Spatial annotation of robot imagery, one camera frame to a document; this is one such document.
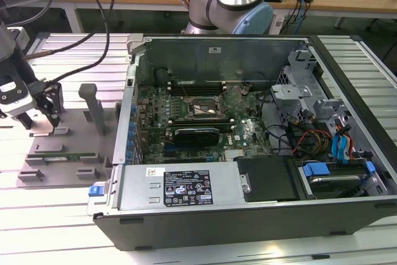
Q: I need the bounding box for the metal socket cover frame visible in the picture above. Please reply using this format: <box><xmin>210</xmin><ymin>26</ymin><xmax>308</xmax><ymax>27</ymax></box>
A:
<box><xmin>216</xmin><ymin>86</ymin><xmax>245</xmax><ymax>112</ymax></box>

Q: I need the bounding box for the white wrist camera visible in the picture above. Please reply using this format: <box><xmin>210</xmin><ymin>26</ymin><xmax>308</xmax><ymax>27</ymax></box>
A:
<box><xmin>0</xmin><ymin>80</ymin><xmax>34</xmax><ymax>117</ymax></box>

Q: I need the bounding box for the black RAM slot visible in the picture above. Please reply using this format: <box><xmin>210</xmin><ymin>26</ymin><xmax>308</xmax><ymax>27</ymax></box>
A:
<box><xmin>169</xmin><ymin>123</ymin><xmax>235</xmax><ymax>130</ymax></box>
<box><xmin>167</xmin><ymin>88</ymin><xmax>226</xmax><ymax>94</ymax></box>
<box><xmin>167</xmin><ymin>85</ymin><xmax>226</xmax><ymax>91</ymax></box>
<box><xmin>167</xmin><ymin>91</ymin><xmax>226</xmax><ymax>97</ymax></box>
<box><xmin>168</xmin><ymin>117</ymin><xmax>233</xmax><ymax>123</ymax></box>
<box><xmin>169</xmin><ymin>120</ymin><xmax>234</xmax><ymax>126</ymax></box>
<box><xmin>167</xmin><ymin>81</ymin><xmax>226</xmax><ymax>88</ymax></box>

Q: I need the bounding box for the black plastic shroud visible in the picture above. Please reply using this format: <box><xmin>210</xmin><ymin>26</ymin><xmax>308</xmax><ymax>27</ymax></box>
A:
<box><xmin>233</xmin><ymin>155</ymin><xmax>300</xmax><ymax>203</ymax></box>

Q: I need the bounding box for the blue flat wire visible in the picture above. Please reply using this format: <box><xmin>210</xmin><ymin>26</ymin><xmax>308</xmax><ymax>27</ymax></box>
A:
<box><xmin>331</xmin><ymin>131</ymin><xmax>342</xmax><ymax>162</ymax></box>
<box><xmin>337</xmin><ymin>124</ymin><xmax>353</xmax><ymax>166</ymax></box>

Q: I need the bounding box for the black internal speaker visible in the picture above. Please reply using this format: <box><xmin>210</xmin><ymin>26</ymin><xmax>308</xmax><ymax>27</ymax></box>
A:
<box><xmin>154</xmin><ymin>66</ymin><xmax>174</xmax><ymax>86</ymax></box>

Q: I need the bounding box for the black open PC case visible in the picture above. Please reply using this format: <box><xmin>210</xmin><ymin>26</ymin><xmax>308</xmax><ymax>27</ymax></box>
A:
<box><xmin>86</xmin><ymin>33</ymin><xmax>397</xmax><ymax>252</ymax></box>

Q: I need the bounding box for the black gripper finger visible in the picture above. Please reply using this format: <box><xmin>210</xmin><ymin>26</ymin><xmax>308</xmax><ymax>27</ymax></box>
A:
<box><xmin>43</xmin><ymin>83</ymin><xmax>65</xmax><ymax>128</ymax></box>
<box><xmin>17</xmin><ymin>88</ymin><xmax>52</xmax><ymax>131</ymax></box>

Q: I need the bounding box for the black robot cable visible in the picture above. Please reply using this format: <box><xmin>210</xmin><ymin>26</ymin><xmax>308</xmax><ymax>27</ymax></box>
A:
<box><xmin>23</xmin><ymin>0</ymin><xmax>117</xmax><ymax>91</ymax></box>

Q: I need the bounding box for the green RAM stick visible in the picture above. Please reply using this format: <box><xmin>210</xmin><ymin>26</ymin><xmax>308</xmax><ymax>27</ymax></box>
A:
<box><xmin>27</xmin><ymin>151</ymin><xmax>97</xmax><ymax>163</ymax></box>

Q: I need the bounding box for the CPU socket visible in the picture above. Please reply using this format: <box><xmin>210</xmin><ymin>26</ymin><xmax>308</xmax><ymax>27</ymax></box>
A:
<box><xmin>184</xmin><ymin>96</ymin><xmax>223</xmax><ymax>119</ymax></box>

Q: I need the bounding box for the black graphics card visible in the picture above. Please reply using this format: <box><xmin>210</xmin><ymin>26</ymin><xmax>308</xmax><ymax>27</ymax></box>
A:
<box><xmin>172</xmin><ymin>126</ymin><xmax>220</xmax><ymax>147</ymax></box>

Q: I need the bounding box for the hard disk in blue carrier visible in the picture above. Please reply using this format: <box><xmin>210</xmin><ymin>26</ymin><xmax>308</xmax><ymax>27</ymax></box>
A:
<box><xmin>302</xmin><ymin>161</ymin><xmax>378</xmax><ymax>199</ymax></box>

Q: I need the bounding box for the silver power supply unit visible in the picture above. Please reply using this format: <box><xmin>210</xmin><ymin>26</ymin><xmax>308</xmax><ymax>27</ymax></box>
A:
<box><xmin>107</xmin><ymin>161</ymin><xmax>249</xmax><ymax>212</ymax></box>

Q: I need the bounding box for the metal disk bay cage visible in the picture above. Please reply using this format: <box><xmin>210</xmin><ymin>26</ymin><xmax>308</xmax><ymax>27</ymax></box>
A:
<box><xmin>269</xmin><ymin>48</ymin><xmax>353</xmax><ymax>123</ymax></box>

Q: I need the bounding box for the green motherboard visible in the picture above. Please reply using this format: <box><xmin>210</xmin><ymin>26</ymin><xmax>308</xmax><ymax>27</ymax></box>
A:
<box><xmin>135</xmin><ymin>81</ymin><xmax>280</xmax><ymax>165</ymax></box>

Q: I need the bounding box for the yellow red wire bundle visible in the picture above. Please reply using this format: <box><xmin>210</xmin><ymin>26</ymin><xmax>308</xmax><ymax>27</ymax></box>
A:
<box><xmin>290</xmin><ymin>120</ymin><xmax>334</xmax><ymax>156</ymax></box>

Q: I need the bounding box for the grey parts rack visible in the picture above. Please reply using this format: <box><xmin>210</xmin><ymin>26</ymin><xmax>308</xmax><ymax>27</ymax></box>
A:
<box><xmin>17</xmin><ymin>83</ymin><xmax>122</xmax><ymax>189</ymax></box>

